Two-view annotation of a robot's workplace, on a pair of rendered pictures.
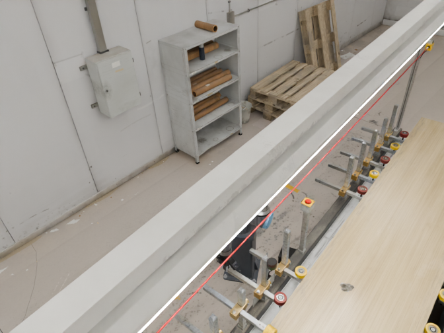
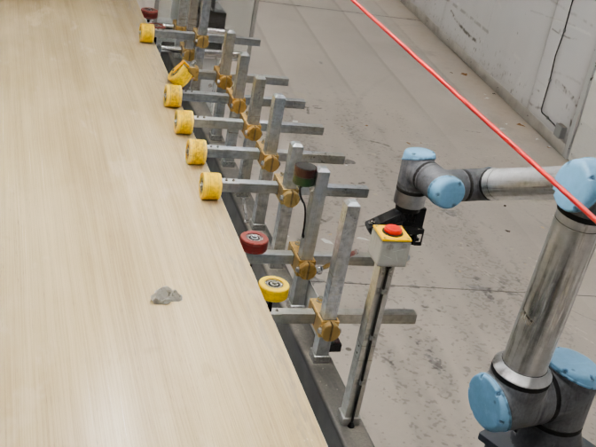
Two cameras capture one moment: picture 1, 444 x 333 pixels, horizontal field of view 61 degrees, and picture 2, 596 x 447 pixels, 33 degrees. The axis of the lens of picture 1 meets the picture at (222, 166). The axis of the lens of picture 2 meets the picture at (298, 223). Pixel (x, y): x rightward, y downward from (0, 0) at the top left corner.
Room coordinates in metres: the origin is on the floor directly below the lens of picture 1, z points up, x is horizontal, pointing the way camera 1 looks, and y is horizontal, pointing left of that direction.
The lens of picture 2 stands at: (2.60, -2.42, 2.16)
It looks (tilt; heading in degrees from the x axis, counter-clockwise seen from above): 26 degrees down; 119
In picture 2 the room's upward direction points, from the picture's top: 11 degrees clockwise
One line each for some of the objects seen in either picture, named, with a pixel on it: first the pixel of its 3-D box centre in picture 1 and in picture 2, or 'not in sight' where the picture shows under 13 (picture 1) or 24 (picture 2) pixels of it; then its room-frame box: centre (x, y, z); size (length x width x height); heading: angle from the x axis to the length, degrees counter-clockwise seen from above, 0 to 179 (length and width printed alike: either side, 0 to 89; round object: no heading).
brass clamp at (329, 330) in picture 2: (282, 266); (324, 319); (1.60, -0.38, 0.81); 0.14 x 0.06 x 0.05; 139
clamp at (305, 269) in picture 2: (263, 289); (301, 260); (1.42, -0.22, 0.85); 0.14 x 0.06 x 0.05; 139
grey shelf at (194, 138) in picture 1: (205, 93); not in sight; (4.34, 0.15, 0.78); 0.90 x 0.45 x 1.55; 135
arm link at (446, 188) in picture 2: not in sight; (442, 185); (1.70, -0.03, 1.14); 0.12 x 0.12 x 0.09; 60
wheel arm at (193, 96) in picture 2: not in sight; (239, 98); (0.67, 0.47, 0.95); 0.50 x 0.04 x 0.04; 49
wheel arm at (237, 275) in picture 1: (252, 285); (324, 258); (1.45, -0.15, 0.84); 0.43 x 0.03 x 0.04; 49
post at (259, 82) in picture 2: not in sight; (249, 141); (0.87, 0.27, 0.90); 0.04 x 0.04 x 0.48; 49
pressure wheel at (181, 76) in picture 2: not in sight; (179, 76); (0.36, 0.50, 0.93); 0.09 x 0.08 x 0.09; 49
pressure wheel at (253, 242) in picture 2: (279, 301); (251, 253); (1.31, -0.31, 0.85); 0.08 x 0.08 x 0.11
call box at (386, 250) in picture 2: (307, 205); (388, 247); (1.82, -0.57, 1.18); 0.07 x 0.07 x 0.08; 49
